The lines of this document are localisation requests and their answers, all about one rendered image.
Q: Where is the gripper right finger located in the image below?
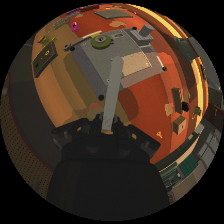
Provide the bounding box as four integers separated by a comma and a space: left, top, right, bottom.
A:
111, 114, 162, 151

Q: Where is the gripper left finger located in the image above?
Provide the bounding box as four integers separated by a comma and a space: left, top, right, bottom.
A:
51, 111, 105, 141

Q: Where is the grey lever handle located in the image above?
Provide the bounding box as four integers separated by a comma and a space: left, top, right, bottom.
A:
101, 56, 125, 131

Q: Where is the grey flat link arm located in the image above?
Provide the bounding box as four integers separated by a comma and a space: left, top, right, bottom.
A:
62, 36, 96, 52

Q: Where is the brown wooden block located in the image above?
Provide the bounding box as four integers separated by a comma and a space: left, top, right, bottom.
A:
171, 87, 185, 115

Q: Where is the grey lock test fixture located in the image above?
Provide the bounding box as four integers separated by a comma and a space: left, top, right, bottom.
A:
69, 27, 168, 102

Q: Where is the dark brown tray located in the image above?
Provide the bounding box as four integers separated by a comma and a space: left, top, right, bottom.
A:
31, 40, 58, 78

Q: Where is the olive green key cylinder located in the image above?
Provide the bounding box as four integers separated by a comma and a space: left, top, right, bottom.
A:
90, 34, 112, 50

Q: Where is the grey ribbed block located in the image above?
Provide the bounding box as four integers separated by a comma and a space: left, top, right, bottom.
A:
128, 28, 155, 47

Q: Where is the brown long block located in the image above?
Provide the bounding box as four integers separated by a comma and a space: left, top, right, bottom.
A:
80, 4, 100, 12

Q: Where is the tan box with keyhole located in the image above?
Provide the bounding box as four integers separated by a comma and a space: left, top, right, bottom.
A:
172, 116, 187, 136

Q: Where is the green drawer cabinet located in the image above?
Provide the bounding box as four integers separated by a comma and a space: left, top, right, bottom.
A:
159, 154, 199, 189

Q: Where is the brown pegboard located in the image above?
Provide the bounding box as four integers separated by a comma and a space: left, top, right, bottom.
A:
1, 71, 55, 200

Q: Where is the grey shelf unit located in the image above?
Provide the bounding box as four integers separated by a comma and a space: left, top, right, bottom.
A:
197, 122, 223, 178

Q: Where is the white small bar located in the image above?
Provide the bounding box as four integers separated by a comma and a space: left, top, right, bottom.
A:
156, 56, 165, 68

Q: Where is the dark red box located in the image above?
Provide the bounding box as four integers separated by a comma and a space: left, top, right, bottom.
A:
203, 102, 224, 124

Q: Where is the tan small brush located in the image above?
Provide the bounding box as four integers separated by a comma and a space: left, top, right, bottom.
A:
36, 29, 58, 46

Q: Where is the cream thin strip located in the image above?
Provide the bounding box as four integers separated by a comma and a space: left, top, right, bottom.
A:
82, 30, 103, 40

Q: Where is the grey green dustpan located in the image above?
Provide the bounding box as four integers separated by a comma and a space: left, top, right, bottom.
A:
173, 36, 199, 64

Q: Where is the magenta small card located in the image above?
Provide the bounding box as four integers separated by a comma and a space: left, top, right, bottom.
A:
70, 21, 79, 33

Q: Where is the green thin strip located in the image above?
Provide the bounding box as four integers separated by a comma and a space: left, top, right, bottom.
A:
54, 20, 71, 31

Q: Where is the grey steel ruler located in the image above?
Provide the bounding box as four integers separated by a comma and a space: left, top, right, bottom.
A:
53, 15, 76, 26

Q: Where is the grey cylinder knob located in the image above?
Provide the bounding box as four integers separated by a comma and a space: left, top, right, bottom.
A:
139, 24, 155, 37

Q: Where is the purple strip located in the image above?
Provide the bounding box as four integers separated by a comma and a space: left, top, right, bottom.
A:
66, 7, 82, 17

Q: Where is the grey green mat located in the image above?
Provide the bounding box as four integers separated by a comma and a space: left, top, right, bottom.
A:
94, 9, 134, 20

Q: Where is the green tag with ring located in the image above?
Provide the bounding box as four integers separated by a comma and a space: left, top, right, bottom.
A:
191, 105, 202, 120

